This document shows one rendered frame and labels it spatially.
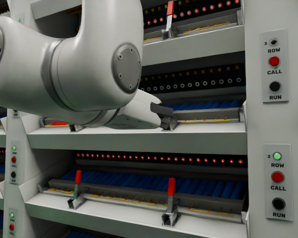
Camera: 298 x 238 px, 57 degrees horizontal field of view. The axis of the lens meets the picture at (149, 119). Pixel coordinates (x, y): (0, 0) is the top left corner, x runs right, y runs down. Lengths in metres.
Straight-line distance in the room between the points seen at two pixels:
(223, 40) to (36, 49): 0.37
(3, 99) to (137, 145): 0.38
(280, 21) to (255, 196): 0.30
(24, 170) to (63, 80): 0.63
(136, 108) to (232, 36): 0.26
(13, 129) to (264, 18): 0.72
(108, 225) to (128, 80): 0.48
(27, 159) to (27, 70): 0.61
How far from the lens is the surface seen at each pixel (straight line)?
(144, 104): 0.40
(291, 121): 0.50
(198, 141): 0.54
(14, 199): 0.91
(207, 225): 0.58
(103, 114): 0.35
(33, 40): 0.28
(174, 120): 0.58
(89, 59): 0.24
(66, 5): 0.84
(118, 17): 0.26
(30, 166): 0.88
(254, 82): 0.52
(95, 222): 0.70
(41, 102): 0.29
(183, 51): 0.58
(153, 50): 0.61
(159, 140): 0.58
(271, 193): 0.51
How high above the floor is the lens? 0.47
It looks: 4 degrees up
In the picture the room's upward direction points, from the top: straight up
